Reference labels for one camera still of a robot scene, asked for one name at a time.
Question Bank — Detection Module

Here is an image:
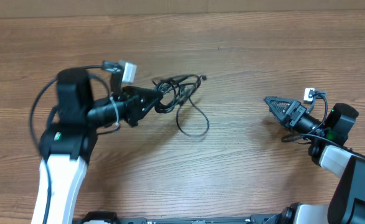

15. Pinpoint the black usb cable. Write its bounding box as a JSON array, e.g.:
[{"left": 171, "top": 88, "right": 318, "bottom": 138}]
[{"left": 151, "top": 73, "right": 210, "bottom": 138}]

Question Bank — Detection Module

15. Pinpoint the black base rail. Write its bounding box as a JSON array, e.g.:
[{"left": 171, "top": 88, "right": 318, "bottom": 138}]
[{"left": 72, "top": 212, "right": 293, "bottom": 224}]

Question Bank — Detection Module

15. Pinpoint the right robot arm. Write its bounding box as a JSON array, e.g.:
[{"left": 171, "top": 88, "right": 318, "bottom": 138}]
[{"left": 264, "top": 96, "right": 365, "bottom": 223}]

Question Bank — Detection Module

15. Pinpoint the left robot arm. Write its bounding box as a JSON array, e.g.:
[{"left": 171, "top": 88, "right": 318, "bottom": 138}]
[{"left": 32, "top": 65, "right": 163, "bottom": 223}]

